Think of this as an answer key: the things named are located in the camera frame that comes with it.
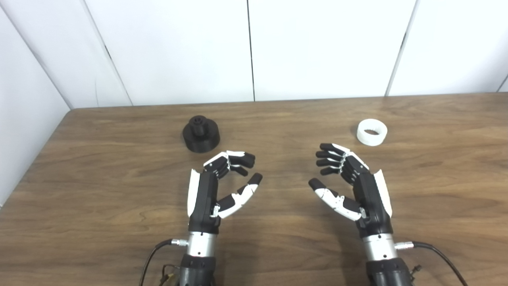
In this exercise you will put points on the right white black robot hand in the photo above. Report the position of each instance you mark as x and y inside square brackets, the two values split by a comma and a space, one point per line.
[371, 202]

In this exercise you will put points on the round black plastic part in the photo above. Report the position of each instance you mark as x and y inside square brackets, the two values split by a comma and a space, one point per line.
[200, 137]

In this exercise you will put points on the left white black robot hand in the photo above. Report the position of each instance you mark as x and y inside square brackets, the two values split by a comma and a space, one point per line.
[202, 198]

